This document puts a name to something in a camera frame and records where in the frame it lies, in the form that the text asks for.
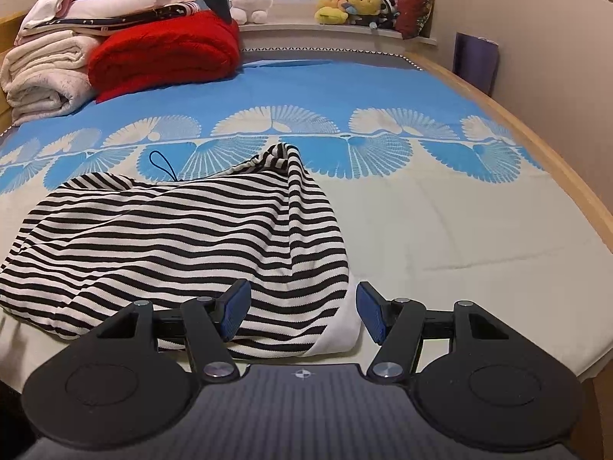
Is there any red cushion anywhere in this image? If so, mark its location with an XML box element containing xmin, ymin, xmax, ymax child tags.
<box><xmin>395</xmin><ymin>0</ymin><xmax>434</xmax><ymax>40</ymax></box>

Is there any dark patterned folded cloth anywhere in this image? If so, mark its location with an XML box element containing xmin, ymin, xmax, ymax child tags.
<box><xmin>18</xmin><ymin>2</ymin><xmax>202</xmax><ymax>38</ymax></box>

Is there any white folded blanket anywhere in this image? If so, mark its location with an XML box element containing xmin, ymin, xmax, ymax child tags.
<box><xmin>0</xmin><ymin>30</ymin><xmax>100</xmax><ymax>126</ymax></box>

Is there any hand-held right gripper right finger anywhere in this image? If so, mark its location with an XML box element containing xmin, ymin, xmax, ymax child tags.
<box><xmin>356</xmin><ymin>282</ymin><xmax>509</xmax><ymax>384</ymax></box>

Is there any white folded cloth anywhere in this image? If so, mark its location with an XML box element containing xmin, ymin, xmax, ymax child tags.
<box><xmin>19</xmin><ymin>0</ymin><xmax>199</xmax><ymax>34</ymax></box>

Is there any red knitted blanket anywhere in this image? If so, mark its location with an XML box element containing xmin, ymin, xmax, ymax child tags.
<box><xmin>87</xmin><ymin>10</ymin><xmax>241</xmax><ymax>104</ymax></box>

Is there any white window sill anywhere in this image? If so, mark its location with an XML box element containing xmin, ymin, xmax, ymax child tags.
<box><xmin>238</xmin><ymin>18</ymin><xmax>438</xmax><ymax>53</ymax></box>

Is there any grey fringed mattress pad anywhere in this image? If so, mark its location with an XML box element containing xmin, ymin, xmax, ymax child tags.
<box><xmin>239</xmin><ymin>48</ymin><xmax>422</xmax><ymax>71</ymax></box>

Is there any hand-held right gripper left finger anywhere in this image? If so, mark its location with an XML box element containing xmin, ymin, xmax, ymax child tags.
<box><xmin>96</xmin><ymin>279</ymin><xmax>253</xmax><ymax>384</ymax></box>

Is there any blue white patterned bed sheet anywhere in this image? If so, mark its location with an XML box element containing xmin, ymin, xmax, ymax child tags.
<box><xmin>0</xmin><ymin>60</ymin><xmax>613</xmax><ymax>384</ymax></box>

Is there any yellow duck plush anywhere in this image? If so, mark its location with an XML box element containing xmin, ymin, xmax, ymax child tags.
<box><xmin>315</xmin><ymin>0</ymin><xmax>350</xmax><ymax>26</ymax></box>

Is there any yellow bear plush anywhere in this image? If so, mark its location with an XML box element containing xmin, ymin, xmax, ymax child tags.
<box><xmin>346</xmin><ymin>0</ymin><xmax>384</xmax><ymax>26</ymax></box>

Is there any black white striped shirt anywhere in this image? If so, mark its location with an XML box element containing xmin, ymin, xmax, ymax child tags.
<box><xmin>0</xmin><ymin>144</ymin><xmax>362</xmax><ymax>360</ymax></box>

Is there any black cord loop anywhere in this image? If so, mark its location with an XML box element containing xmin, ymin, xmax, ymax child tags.
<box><xmin>149</xmin><ymin>149</ymin><xmax>179</xmax><ymax>183</ymax></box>

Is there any black white panda plush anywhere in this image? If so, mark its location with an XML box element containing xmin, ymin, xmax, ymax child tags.
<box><xmin>377</xmin><ymin>0</ymin><xmax>399</xmax><ymax>30</ymax></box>

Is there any white bear plush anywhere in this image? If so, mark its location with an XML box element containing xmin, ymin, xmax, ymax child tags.
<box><xmin>230</xmin><ymin>0</ymin><xmax>274</xmax><ymax>26</ymax></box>

